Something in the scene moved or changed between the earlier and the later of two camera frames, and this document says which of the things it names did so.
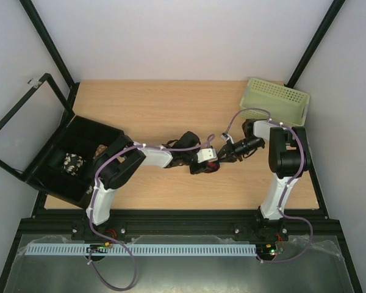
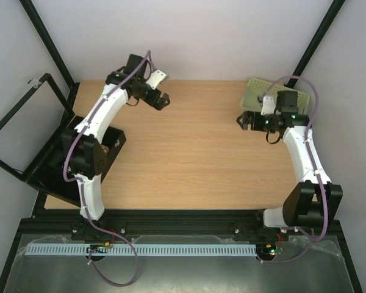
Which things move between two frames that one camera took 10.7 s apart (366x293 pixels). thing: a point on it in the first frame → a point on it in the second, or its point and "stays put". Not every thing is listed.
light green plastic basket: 285,104 stays put
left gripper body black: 194,170 → 152,101
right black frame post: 313,43 stays put
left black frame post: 32,11 stays put
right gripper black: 230,149 → 251,120
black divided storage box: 82,137 stays put
